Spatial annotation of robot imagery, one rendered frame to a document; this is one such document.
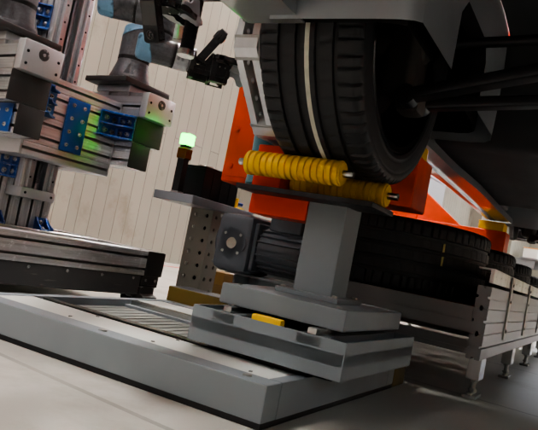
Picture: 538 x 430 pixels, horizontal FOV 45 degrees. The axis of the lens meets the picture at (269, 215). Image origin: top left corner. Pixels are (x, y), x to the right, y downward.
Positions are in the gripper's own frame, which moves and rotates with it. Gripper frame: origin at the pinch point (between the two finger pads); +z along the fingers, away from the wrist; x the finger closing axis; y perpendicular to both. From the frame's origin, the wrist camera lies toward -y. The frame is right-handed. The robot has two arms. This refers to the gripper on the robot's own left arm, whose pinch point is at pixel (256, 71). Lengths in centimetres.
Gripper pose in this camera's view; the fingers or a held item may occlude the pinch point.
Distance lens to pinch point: 195.6
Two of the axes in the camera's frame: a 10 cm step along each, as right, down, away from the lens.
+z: 9.4, 2.0, 2.8
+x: 2.9, 0.0, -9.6
